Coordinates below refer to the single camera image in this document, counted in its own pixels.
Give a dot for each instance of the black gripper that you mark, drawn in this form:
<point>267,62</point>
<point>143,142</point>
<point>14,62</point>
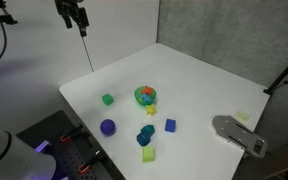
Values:
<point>67,6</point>

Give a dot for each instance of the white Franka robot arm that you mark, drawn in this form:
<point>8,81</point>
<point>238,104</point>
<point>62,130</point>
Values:
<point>14,156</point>

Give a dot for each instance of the green bowl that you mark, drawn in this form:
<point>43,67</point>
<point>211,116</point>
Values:
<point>140,98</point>

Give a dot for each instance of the teal hexagon block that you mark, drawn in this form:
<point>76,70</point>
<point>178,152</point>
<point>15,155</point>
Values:
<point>148,129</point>

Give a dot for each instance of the blue cube block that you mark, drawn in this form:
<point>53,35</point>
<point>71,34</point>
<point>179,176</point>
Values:
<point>170,125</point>

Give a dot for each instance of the lime green cube block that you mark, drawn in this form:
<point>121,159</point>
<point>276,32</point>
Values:
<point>147,154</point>

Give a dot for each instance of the orange star toy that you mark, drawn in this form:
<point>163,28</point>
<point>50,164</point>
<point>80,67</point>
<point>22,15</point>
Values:
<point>147,90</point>

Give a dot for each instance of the blue star toy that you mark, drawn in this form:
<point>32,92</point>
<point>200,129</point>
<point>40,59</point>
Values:
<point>146,98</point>

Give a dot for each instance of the purple ball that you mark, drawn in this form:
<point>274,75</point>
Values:
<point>107,127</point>

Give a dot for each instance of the black orange-tipped clamp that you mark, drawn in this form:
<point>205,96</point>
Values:
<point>71,133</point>
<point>90,161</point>

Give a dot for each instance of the yellow spiky star toy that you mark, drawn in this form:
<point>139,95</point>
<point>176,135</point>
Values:
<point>151,109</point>

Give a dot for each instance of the black perforated base board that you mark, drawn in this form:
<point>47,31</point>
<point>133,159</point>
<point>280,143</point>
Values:
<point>67,150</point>

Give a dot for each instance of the yellow sticky note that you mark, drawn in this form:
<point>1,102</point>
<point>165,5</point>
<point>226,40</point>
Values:
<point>242,116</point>

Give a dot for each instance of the grey metal mounting plate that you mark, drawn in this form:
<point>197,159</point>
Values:
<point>237,133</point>

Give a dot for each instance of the black tripod stand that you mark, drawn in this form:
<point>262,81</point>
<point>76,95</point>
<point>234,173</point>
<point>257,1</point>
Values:
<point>284,72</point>

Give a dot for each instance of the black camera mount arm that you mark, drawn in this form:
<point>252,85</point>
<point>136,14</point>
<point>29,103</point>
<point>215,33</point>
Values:
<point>0,19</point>

